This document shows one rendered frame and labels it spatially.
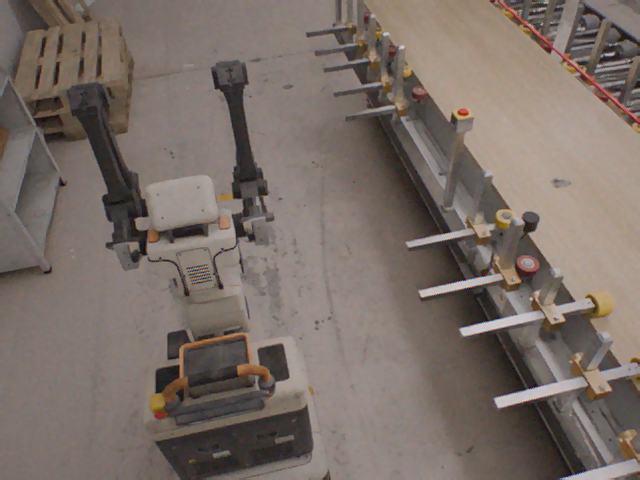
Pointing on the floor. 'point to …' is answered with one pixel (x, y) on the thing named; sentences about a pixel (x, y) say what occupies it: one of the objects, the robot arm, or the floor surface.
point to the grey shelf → (24, 185)
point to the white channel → (564, 28)
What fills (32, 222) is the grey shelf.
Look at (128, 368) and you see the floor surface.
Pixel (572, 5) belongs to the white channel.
